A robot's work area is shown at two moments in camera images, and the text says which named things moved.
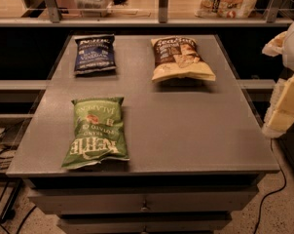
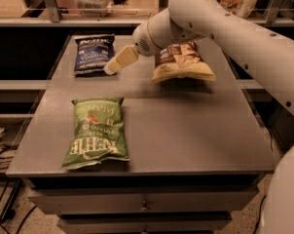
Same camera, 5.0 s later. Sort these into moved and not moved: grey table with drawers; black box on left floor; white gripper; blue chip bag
Moved: white gripper
Not moved: blue chip bag; grey table with drawers; black box on left floor
